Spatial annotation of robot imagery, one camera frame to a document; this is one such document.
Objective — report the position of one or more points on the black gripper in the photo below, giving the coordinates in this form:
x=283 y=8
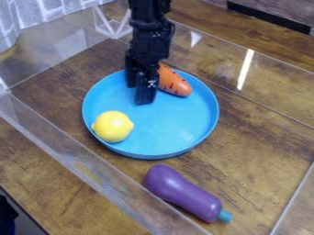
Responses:
x=148 y=48

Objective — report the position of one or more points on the orange toy carrot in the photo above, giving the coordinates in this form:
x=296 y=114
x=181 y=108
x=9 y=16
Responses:
x=171 y=82

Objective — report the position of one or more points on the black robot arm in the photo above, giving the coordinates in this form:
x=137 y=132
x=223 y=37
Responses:
x=148 y=11

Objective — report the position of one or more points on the yellow toy lemon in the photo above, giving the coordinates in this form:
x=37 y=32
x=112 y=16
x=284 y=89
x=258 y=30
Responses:
x=112 y=126

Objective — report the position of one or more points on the blue round plate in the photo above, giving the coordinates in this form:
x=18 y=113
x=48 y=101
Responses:
x=168 y=127

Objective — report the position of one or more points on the purple toy eggplant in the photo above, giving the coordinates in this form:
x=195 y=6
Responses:
x=169 y=186

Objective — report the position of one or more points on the white patterned curtain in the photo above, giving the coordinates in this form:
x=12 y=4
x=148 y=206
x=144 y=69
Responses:
x=21 y=14

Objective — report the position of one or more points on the black baseboard strip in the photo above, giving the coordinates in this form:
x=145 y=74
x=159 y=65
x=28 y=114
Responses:
x=280 y=21

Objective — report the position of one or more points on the clear acrylic enclosure wall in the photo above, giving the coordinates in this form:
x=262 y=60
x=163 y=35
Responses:
x=81 y=190

